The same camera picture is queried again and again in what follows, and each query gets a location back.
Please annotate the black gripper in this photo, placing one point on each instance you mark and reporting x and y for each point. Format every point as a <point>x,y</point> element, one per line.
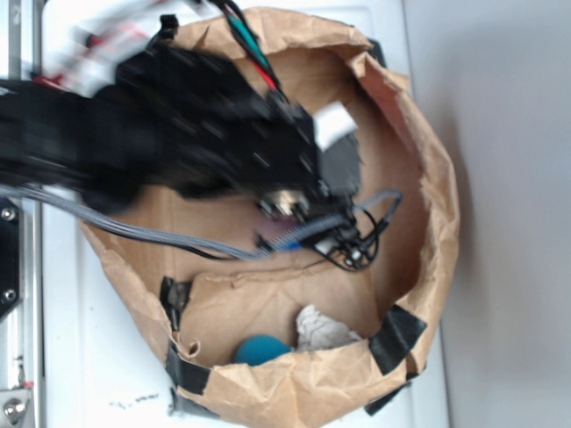
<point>227,135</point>

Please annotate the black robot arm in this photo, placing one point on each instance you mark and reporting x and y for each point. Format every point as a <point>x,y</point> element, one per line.
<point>105,146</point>

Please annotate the crumpled white paper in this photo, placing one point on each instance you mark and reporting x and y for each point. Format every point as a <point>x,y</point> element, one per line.
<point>317,331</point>

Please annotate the brown paper bag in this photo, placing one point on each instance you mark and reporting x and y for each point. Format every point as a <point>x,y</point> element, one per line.
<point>319,61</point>

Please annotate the black tape strip right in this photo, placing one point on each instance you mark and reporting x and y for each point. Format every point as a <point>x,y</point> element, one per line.
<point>399,333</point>

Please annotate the black tape strip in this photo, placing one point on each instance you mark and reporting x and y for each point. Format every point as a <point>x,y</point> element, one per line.
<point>399,333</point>
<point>185,375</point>

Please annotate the teal foam ball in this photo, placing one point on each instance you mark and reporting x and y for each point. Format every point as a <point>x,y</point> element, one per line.
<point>260,349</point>

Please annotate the black tape strip left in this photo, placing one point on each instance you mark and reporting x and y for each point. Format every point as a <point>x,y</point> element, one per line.
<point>185,375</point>

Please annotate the aluminium rail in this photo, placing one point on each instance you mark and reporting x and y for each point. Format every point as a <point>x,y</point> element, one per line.
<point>22,354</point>

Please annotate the black octagonal mount plate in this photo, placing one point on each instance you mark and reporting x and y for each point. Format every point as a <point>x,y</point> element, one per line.
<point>10,257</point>

